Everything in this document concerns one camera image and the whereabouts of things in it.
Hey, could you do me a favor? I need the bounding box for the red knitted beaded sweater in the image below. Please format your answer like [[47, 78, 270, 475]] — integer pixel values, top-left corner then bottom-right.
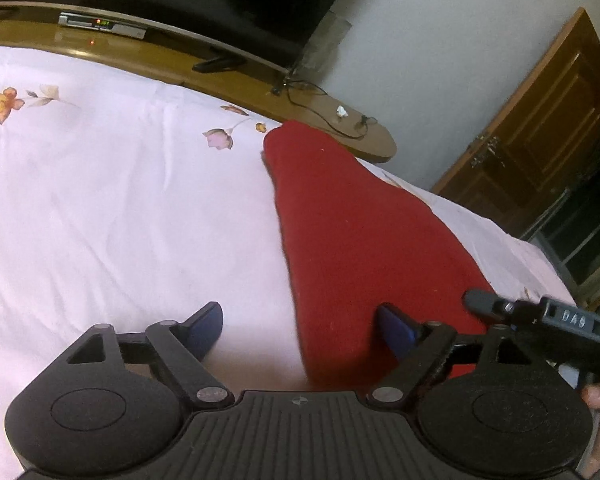
[[263, 122, 491, 390]]

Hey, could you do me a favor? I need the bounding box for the white floral bed sheet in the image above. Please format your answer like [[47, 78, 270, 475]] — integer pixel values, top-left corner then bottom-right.
[[0, 41, 579, 480]]

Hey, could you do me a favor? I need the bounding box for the brown wooden door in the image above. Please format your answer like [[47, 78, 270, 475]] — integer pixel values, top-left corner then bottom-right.
[[432, 8, 600, 237]]

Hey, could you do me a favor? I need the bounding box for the small white object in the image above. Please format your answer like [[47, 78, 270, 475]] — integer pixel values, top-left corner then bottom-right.
[[336, 105, 348, 118]]

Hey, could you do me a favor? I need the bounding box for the wooden tv stand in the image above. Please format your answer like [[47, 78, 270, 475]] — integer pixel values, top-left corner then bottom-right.
[[0, 2, 396, 162]]

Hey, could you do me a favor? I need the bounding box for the silver set-top box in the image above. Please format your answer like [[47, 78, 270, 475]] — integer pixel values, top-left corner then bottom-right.
[[58, 12, 147, 40]]

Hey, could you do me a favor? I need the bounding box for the black cable on stand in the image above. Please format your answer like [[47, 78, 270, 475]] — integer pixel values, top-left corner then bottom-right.
[[270, 72, 379, 141]]

